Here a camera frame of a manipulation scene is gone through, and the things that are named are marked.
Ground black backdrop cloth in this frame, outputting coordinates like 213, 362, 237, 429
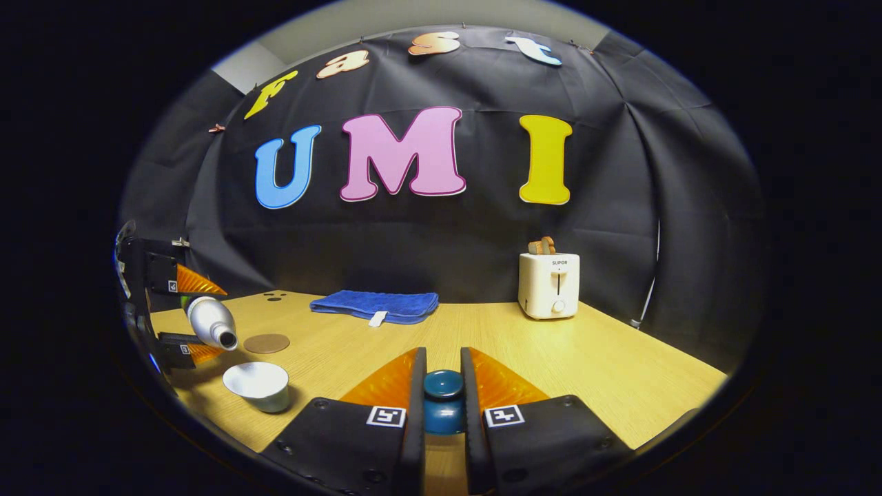
117, 26, 767, 352

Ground blue folded towel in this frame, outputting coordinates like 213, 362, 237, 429
309, 290, 440, 326

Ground round brown coaster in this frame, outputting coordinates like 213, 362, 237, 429
243, 333, 291, 355

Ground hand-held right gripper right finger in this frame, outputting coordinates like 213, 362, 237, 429
460, 347, 633, 496

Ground silver green water bottle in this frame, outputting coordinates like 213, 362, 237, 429
181, 295, 239, 351

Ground teal teacup white inside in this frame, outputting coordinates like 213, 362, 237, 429
222, 362, 291, 414

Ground teal teacup lid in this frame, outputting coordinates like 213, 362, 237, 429
422, 370, 466, 436

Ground white toaster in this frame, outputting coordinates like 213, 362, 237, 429
517, 252, 581, 320

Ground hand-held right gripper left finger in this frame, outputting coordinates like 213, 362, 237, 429
258, 347, 428, 496

